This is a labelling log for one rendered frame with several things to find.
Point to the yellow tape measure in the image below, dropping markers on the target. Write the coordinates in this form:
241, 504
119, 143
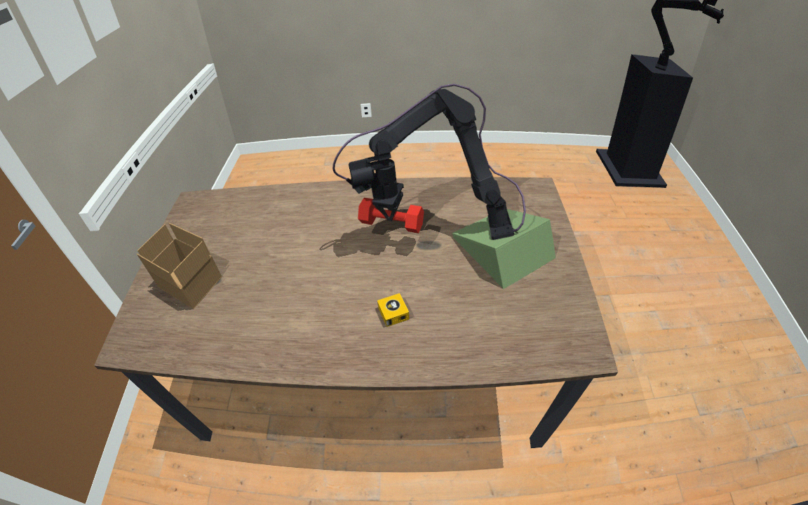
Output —
393, 309

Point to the brown cardboard box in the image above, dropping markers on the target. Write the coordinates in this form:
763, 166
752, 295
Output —
182, 267

